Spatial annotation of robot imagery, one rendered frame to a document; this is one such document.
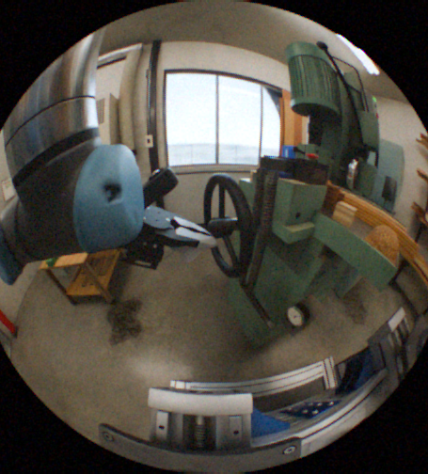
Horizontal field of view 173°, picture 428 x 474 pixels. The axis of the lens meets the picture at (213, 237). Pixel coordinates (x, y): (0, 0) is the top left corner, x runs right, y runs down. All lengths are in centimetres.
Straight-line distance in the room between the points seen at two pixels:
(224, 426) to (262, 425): 11
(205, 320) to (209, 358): 28
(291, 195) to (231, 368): 95
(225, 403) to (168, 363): 84
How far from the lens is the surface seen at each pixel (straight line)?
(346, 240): 34
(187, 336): 105
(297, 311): 40
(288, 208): 29
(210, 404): 22
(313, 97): 53
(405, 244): 48
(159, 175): 18
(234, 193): 27
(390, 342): 48
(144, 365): 109
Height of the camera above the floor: 99
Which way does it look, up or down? 33 degrees down
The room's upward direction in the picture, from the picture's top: straight up
